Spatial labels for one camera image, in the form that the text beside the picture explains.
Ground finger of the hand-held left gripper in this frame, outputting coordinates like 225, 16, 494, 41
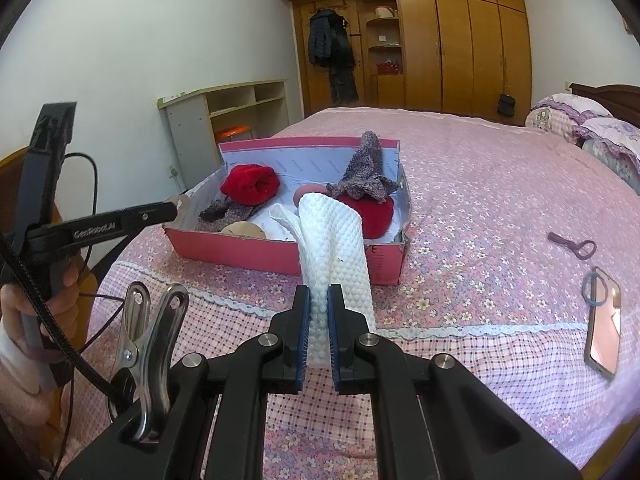
136, 200, 183, 226

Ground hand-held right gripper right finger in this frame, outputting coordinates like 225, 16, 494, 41
327, 284, 583, 480

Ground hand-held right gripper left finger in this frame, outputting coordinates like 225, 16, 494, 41
60, 285, 313, 480

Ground grey knit glove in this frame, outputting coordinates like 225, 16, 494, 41
326, 131, 401, 203
196, 195, 261, 233

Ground white textured towel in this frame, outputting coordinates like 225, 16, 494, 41
269, 195, 377, 368

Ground pink cardboard box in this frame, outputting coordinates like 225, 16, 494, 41
163, 135, 413, 288

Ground red plush sock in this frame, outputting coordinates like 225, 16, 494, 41
220, 163, 282, 207
334, 192, 397, 238

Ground person's left forearm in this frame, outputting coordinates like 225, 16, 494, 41
0, 332, 68, 466

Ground person's left hand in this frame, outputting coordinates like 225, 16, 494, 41
0, 262, 82, 356

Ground wooden bed footboard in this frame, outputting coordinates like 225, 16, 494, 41
0, 147, 108, 311

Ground white desk with shelves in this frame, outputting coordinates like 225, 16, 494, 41
157, 79, 290, 193

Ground orange stool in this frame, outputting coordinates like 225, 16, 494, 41
214, 125, 253, 142

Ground metal spring clip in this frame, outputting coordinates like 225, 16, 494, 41
107, 282, 190, 443

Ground pink floral bed sheet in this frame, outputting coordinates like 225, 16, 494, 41
60, 106, 640, 480

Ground grey hanging trousers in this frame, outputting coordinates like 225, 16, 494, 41
327, 65, 361, 107

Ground black hanging jacket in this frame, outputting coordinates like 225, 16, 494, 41
306, 8, 357, 68

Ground smartphone in clear case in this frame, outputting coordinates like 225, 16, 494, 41
583, 266, 623, 381

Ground wooden wardrobe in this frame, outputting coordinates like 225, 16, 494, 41
271, 0, 532, 121

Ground purple frilled pillow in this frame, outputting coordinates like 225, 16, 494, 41
575, 117, 640, 186
525, 92, 621, 133

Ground dark wooden headboard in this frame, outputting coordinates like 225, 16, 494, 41
569, 82, 640, 128

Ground thin black cable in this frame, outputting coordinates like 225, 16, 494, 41
52, 152, 126, 471

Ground thick black braided cable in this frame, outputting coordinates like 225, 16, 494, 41
0, 237, 131, 406

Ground purple hair tie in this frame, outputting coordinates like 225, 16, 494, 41
546, 231, 598, 261

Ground blue hair tie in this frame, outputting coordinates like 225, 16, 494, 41
581, 266, 623, 308

